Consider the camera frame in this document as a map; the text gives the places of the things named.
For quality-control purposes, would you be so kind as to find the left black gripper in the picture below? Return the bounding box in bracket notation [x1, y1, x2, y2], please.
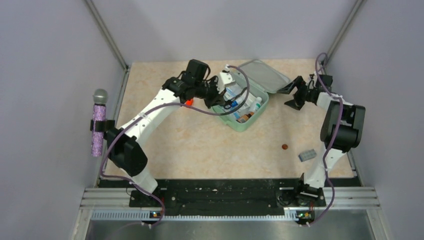
[194, 76, 227, 110]

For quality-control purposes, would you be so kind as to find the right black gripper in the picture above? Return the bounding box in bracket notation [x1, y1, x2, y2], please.
[277, 76, 316, 111]

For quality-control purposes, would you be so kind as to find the blue white bagged packet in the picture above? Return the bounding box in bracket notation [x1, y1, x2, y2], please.
[224, 82, 243, 100]

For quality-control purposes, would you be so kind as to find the white gauze packet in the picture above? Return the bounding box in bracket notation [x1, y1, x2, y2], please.
[240, 92, 256, 105]

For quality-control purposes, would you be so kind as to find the mint green medicine case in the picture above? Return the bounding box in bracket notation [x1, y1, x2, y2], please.
[211, 59, 291, 132]

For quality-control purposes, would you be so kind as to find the brown bottle orange cap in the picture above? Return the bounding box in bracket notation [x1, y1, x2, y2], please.
[237, 112, 255, 123]

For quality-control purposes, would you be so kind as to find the small blue capped bottle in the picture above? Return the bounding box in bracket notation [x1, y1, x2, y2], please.
[230, 99, 245, 108]

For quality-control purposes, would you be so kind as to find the white bottle green label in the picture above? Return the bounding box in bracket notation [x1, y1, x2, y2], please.
[248, 96, 262, 113]

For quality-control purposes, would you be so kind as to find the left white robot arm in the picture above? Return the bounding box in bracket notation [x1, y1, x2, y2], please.
[102, 59, 234, 207]

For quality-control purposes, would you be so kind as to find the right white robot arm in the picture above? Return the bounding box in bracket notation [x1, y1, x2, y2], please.
[277, 74, 366, 206]

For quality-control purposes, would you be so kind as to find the orange red small box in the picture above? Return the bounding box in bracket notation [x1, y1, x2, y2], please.
[185, 98, 194, 107]

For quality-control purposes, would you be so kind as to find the grey blue pill blister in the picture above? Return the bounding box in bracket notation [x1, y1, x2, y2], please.
[298, 149, 317, 162]

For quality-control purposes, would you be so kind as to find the purple glitter microphone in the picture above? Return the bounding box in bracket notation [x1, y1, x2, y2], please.
[91, 88, 108, 157]

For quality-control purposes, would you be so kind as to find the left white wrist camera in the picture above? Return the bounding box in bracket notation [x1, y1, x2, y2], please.
[217, 64, 235, 93]

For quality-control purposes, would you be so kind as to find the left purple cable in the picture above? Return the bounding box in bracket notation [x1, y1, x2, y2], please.
[99, 64, 251, 229]

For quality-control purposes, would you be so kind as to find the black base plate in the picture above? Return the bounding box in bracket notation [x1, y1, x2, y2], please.
[129, 178, 326, 217]

